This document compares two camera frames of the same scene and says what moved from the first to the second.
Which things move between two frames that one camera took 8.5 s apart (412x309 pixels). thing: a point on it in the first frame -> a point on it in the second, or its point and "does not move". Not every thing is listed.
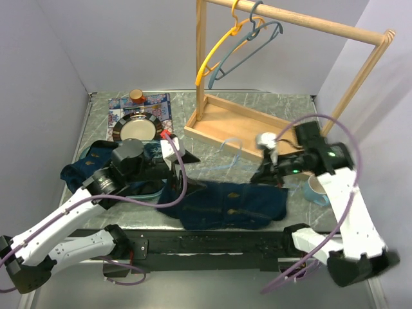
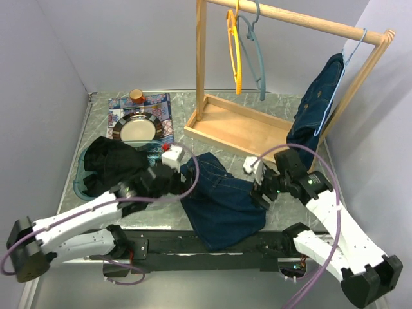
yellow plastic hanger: [235, 29] -> [237, 64]
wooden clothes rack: [237, 127] does not move
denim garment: [91, 159] -> [224, 208]
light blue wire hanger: [237, 158] -> [315, 134]
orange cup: [136, 96] does not move
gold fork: [138, 107] does not move
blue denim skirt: [228, 206] -> [306, 121]
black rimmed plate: [140, 125] does not move
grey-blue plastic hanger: [250, 36] -> [261, 83]
